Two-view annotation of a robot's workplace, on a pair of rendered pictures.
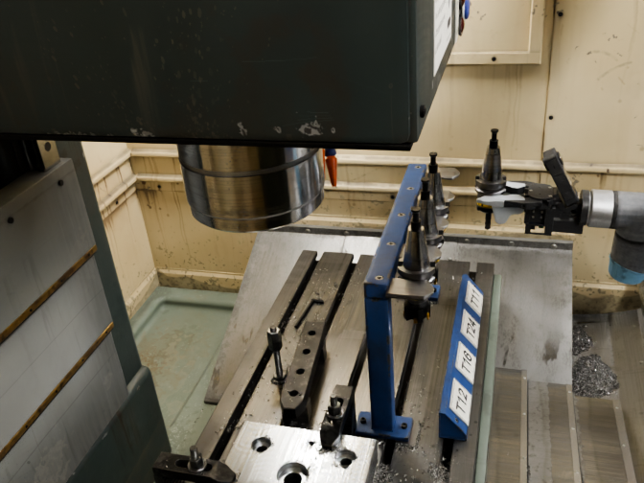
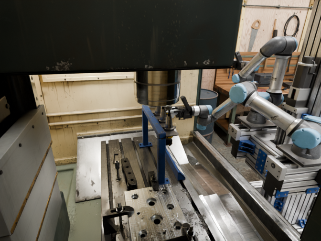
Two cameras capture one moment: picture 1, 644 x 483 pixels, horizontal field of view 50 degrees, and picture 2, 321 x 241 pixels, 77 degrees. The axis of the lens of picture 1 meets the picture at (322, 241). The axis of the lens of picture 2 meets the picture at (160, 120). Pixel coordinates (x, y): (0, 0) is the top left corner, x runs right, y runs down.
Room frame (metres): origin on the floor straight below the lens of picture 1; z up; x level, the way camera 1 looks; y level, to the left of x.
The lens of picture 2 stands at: (0.14, 0.43, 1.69)
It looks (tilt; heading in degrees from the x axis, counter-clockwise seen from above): 23 degrees down; 327
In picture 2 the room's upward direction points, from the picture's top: 1 degrees clockwise
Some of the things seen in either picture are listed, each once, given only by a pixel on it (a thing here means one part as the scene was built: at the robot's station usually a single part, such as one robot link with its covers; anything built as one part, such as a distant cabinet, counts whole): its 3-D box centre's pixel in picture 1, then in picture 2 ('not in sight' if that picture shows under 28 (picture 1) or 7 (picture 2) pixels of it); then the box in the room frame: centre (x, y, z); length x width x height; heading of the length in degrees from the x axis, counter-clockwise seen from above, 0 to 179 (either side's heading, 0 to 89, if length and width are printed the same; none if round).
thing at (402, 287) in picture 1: (411, 288); (171, 133); (0.90, -0.13, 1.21); 0.07 x 0.05 x 0.01; 72
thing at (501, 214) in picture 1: (500, 210); (172, 114); (1.20, -0.36, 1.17); 0.09 x 0.03 x 0.06; 86
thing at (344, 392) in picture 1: (337, 425); (153, 184); (0.85, 0.00, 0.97); 0.13 x 0.03 x 0.15; 162
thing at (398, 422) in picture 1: (380, 365); (161, 161); (0.91, -0.08, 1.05); 0.10 x 0.05 x 0.30; 72
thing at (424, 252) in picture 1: (416, 246); (168, 121); (0.95, -0.15, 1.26); 0.04 x 0.04 x 0.07
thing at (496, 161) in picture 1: (492, 162); not in sight; (1.24, -0.35, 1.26); 0.04 x 0.04 x 0.07
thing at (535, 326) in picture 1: (384, 344); (135, 165); (1.34, -0.13, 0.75); 0.89 x 0.70 x 0.26; 72
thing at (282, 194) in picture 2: not in sight; (293, 185); (0.55, -0.91, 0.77); 0.36 x 0.10 x 0.09; 67
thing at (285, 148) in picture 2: not in sight; (305, 156); (0.54, -0.90, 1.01); 0.36 x 0.22 x 0.06; 67
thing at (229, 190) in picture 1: (251, 153); (156, 82); (0.72, 0.07, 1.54); 0.16 x 0.16 x 0.12
